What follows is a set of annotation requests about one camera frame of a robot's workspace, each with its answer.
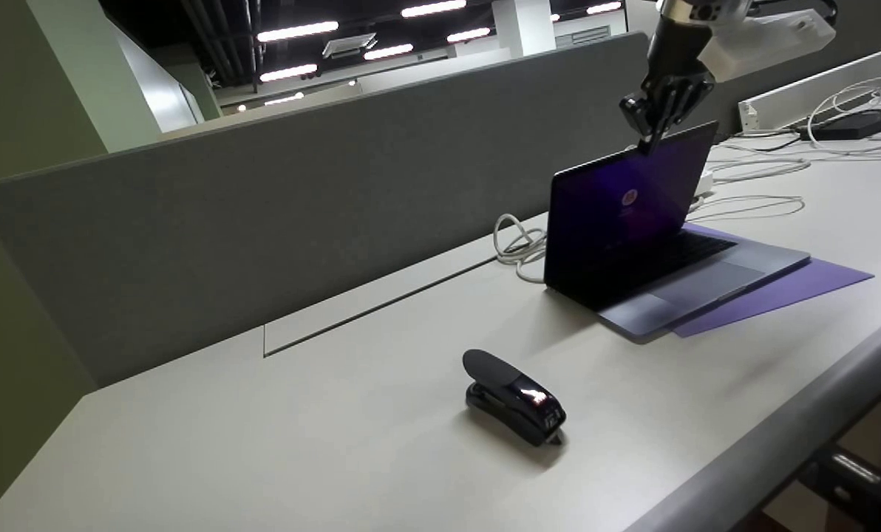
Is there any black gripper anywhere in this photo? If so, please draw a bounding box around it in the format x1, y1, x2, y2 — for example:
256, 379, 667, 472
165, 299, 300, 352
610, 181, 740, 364
619, 11, 717, 148

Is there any dark grey laptop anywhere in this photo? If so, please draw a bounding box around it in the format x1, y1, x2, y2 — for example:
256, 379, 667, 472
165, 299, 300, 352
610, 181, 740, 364
541, 120, 814, 346

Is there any white building column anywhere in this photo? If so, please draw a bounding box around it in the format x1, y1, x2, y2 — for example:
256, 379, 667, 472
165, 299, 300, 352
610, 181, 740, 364
492, 0, 559, 59

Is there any white elongated bar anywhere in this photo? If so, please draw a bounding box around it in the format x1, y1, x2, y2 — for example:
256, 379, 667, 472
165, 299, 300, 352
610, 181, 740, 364
738, 48, 881, 138

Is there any black power brick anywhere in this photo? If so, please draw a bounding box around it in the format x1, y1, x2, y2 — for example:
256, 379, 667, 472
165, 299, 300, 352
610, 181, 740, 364
810, 108, 881, 141

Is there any short grey desk partition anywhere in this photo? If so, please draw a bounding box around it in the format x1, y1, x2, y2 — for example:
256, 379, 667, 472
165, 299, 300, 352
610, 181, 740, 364
696, 0, 881, 166

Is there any purple paper mat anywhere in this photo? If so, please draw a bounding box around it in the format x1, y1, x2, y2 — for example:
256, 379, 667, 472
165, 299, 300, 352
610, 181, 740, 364
672, 220, 878, 340

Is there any black stapler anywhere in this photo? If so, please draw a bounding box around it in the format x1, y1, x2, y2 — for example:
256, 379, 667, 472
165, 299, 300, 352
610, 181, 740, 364
463, 346, 572, 448

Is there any long grey desk partition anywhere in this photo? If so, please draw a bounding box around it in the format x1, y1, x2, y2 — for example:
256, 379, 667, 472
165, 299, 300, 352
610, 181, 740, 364
0, 28, 661, 389

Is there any black table clamp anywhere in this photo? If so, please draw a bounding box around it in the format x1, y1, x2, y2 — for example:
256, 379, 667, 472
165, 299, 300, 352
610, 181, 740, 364
810, 448, 881, 526

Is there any white cable loop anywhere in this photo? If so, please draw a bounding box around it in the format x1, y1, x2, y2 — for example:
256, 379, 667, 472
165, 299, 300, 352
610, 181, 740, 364
690, 152, 810, 225

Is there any white cable bundle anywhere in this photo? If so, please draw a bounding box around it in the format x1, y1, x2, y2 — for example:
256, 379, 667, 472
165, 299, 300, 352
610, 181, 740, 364
801, 73, 881, 160

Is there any coiled white cable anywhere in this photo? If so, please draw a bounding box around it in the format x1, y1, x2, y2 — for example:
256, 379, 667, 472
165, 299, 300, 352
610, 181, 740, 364
492, 209, 553, 287

